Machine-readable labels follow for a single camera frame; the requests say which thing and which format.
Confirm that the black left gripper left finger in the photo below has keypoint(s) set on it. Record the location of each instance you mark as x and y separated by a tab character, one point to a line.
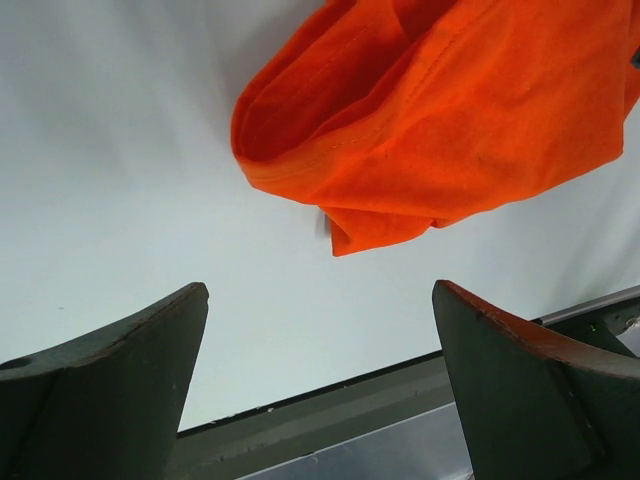
107	404

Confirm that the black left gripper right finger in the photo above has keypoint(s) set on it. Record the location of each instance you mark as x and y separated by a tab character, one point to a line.
556	397

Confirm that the orange t shirt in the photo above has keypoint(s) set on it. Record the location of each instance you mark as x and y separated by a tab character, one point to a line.
395	117

